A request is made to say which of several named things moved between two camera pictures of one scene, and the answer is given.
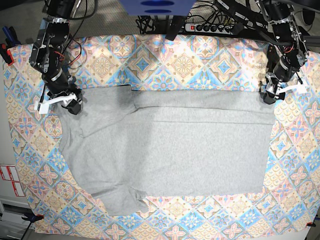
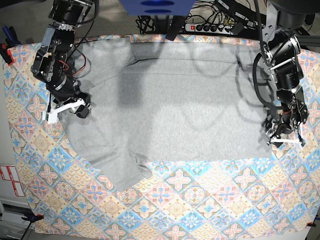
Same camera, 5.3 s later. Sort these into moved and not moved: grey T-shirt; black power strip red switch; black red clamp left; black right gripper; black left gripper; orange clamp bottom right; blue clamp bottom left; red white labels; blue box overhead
Moved: grey T-shirt; black right gripper; black left gripper
Not moved: red white labels; orange clamp bottom right; blue clamp bottom left; black power strip red switch; blue box overhead; black red clamp left
